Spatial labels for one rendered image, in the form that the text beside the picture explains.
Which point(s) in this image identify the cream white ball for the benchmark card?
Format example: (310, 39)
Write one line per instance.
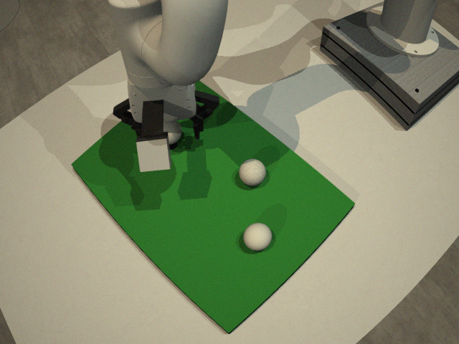
(174, 130)
(257, 236)
(252, 172)

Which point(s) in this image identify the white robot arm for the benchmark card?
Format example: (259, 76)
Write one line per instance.
(177, 42)

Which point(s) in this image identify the green golf mat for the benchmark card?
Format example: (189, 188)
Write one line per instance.
(190, 220)

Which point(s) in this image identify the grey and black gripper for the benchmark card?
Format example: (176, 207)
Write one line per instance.
(179, 104)

